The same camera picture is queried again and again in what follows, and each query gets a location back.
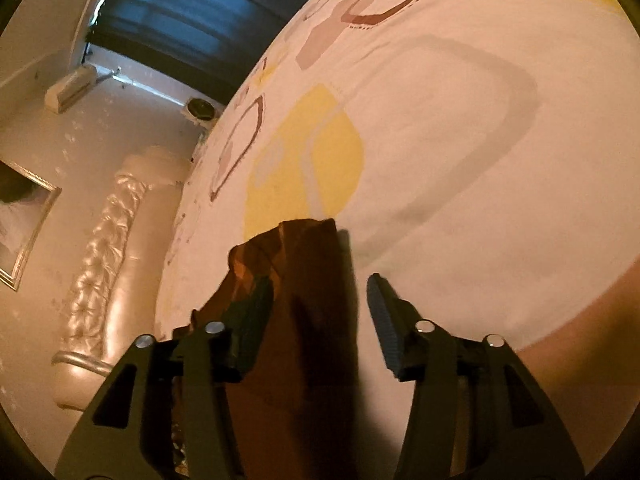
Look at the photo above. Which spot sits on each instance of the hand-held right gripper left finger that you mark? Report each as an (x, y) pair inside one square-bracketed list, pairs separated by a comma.
[(252, 317)]

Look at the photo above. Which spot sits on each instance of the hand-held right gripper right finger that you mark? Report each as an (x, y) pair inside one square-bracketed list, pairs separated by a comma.
[(384, 322)]

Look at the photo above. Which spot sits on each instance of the brown orange plaid garment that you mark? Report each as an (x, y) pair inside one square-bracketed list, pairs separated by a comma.
[(310, 310)]

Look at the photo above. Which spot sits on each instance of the cream tufted leather headboard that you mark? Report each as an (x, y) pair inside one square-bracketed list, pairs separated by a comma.
[(110, 270)]

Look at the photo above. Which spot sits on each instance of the patterned white bed sheet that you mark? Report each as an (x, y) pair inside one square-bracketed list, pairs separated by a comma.
[(450, 160)]

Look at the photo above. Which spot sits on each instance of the dark blue curtain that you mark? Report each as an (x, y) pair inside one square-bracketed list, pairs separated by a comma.
[(200, 10)]

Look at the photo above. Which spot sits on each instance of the framed wall picture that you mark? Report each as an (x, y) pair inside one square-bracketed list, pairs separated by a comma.
[(22, 220)]

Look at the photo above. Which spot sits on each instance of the white wall air conditioner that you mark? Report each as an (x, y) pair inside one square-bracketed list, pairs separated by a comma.
[(70, 89)]

